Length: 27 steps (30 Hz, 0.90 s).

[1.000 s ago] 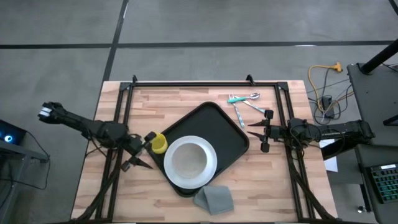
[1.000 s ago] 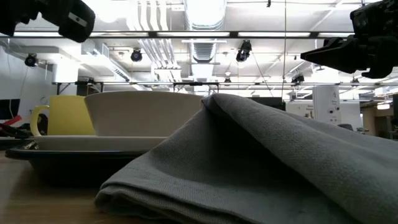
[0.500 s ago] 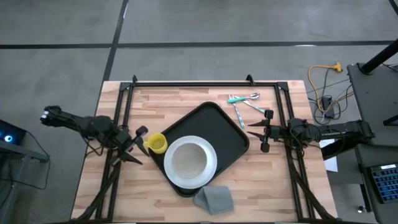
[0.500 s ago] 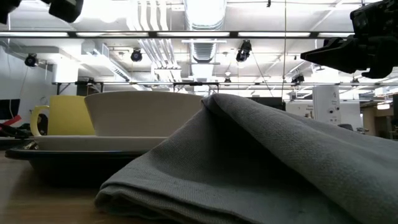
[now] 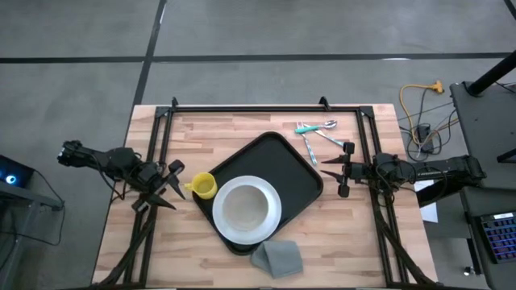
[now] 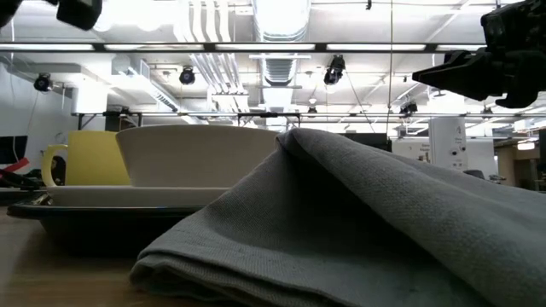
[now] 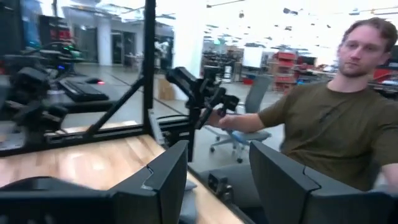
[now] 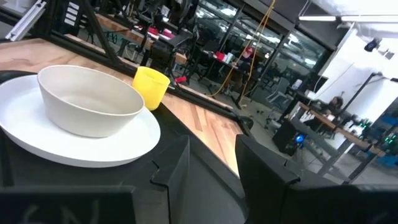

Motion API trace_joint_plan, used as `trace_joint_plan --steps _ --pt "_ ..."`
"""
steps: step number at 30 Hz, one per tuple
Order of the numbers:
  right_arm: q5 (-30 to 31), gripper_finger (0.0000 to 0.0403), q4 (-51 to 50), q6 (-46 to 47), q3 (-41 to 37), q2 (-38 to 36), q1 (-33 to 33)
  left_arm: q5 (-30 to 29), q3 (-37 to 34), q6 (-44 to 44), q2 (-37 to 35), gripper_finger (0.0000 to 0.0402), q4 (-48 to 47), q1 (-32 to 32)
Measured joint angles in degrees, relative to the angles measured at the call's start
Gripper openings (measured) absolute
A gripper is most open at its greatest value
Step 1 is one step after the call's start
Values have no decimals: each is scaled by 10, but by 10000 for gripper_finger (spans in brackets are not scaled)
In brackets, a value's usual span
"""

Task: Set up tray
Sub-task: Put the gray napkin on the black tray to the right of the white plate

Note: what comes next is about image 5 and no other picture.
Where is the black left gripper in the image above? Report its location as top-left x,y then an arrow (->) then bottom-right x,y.
131,159 -> 187,213

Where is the metal knife patterned handle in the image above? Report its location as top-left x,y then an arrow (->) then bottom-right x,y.
302,123 -> 346,148

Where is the white round plate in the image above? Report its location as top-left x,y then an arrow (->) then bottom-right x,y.
212,175 -> 282,246

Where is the teal-handled metal spoon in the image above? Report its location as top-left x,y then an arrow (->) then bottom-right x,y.
294,119 -> 338,135

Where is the grey side table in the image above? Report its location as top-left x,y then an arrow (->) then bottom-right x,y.
0,180 -> 66,290

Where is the black power adapter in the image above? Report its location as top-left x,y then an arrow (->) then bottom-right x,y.
416,123 -> 433,143

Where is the white paper sheet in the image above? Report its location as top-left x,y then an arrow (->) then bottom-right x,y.
413,179 -> 439,225

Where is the black computer blue light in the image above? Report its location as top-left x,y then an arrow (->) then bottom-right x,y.
0,155 -> 35,189

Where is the black slanted pole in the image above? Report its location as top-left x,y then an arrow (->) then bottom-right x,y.
467,50 -> 516,97

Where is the yellow plastic mug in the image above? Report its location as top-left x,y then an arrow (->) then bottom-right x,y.
184,172 -> 218,201

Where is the black backlit keyboard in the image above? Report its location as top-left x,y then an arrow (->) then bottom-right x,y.
479,211 -> 516,265

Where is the beige bowl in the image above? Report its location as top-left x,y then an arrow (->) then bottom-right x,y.
221,184 -> 270,233

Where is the black plastic tray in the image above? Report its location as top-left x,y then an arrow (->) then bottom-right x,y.
192,130 -> 324,256

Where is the metal fork patterned handle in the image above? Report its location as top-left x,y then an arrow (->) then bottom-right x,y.
296,122 -> 319,167

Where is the yellow extension cable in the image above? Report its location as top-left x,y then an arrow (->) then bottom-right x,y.
398,80 -> 445,136

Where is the dark grey desk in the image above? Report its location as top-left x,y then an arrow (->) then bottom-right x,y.
449,80 -> 516,290

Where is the grey cloth napkin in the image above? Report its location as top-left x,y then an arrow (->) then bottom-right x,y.
250,239 -> 304,279

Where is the black aluminium table frame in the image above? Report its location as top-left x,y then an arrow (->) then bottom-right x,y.
91,95 -> 439,290

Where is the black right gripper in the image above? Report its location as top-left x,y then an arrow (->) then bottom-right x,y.
321,141 -> 378,199

